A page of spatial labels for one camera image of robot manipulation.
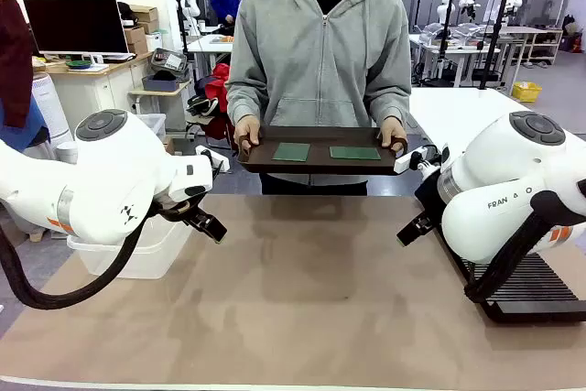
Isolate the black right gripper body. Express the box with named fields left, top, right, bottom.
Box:
left=414, top=174, right=444, bottom=227

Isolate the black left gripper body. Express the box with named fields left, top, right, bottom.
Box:
left=153, top=192, right=205, bottom=223

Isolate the long green PCB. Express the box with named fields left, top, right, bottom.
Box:
left=329, top=146, right=382, bottom=161

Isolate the squarish green PCB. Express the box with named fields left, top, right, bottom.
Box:
left=272, top=142, right=311, bottom=163

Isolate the dark brown serving tray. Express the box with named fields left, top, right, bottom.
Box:
left=237, top=125, right=408, bottom=177

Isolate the person's left forearm grey sleeve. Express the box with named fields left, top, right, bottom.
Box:
left=364, top=79, right=412, bottom=126

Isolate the person's right forearm grey sleeve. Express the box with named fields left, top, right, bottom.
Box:
left=227, top=79, right=266, bottom=127

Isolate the person's left hand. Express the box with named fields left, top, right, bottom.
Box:
left=378, top=115, right=408, bottom=153

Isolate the person's right hand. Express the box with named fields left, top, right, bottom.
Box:
left=233, top=114, right=264, bottom=150

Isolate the clear plastic bin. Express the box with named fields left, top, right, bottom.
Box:
left=67, top=214, right=193, bottom=280

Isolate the clear lidded storage box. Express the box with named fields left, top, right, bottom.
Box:
left=136, top=113, right=168, bottom=141

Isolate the black and white bag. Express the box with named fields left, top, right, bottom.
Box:
left=186, top=93, right=221, bottom=118

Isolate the wooden top side table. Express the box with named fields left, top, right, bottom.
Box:
left=129, top=79, right=193, bottom=134

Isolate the black tripod stand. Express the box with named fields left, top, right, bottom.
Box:
left=478, top=0, right=516, bottom=91
left=425, top=0, right=459, bottom=89

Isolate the black slotted PCB rack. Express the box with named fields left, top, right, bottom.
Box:
left=459, top=251, right=586, bottom=324

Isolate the small white cylinder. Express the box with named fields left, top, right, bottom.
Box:
left=55, top=141, right=80, bottom=166

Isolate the dark blue box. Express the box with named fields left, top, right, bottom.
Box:
left=141, top=73, right=180, bottom=92

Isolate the white cabinet desk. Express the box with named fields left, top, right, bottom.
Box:
left=31, top=50, right=155, bottom=136

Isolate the yellow plastic crate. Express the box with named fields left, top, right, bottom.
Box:
left=511, top=81, right=543, bottom=103

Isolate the white background work table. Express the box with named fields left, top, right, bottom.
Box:
left=409, top=22, right=503, bottom=85

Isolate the black basket with label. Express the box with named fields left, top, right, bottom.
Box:
left=150, top=47, right=189, bottom=72

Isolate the white air purifier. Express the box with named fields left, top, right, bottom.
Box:
left=30, top=72, right=74, bottom=145

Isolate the small white background table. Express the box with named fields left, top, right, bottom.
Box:
left=186, top=33, right=235, bottom=79

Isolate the person in grey hoodie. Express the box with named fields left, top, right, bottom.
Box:
left=226, top=0, right=413, bottom=196

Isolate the wooden background table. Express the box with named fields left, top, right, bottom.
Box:
left=498, top=26, right=564, bottom=67

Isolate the black computer monitor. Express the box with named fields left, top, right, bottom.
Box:
left=22, top=0, right=131, bottom=56

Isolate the person in maroon top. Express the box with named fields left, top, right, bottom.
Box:
left=0, top=0, right=49, bottom=152

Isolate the right arm white wrist camera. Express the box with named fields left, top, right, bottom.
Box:
left=394, top=144, right=453, bottom=177

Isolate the right arm black cable sleeve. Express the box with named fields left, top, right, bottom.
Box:
left=463, top=190, right=586, bottom=304

